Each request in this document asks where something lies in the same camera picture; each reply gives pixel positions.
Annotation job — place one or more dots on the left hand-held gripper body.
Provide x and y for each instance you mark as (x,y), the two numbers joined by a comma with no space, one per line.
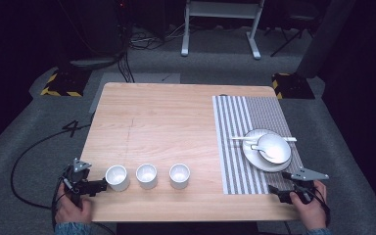
(77,178)

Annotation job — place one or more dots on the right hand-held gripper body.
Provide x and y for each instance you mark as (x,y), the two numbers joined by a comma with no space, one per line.
(303,182)

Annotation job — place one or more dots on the white cup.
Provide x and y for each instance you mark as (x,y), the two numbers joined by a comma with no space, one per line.
(179,175)
(146,175)
(117,177)

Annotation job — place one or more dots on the person's right hand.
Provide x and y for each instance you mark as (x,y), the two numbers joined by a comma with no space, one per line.
(310,210)

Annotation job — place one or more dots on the person's left hand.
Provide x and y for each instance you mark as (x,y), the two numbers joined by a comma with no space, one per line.
(73,210)

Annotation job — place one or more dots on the white bowl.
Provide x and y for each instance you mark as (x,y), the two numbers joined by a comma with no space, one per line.
(275,148)

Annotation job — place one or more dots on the white round plate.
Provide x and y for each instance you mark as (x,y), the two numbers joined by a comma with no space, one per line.
(253,160)

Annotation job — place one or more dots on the white spoon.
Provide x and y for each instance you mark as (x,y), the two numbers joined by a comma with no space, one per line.
(260,149)

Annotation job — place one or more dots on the grey striped placemat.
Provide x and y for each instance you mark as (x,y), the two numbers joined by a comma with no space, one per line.
(233,147)

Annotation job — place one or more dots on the white chopsticks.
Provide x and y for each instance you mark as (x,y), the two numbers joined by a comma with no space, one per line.
(238,138)

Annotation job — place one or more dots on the yellow-black striped stand base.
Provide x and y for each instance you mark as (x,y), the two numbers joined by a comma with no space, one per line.
(293,86)
(66,83)

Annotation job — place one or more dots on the dark tripod stand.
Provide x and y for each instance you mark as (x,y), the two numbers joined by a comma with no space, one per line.
(290,40)

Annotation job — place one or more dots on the grey curtain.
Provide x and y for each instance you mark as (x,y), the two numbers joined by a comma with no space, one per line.
(326,36)

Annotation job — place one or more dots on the white metal table frame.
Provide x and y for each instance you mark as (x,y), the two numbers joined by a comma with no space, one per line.
(220,9)

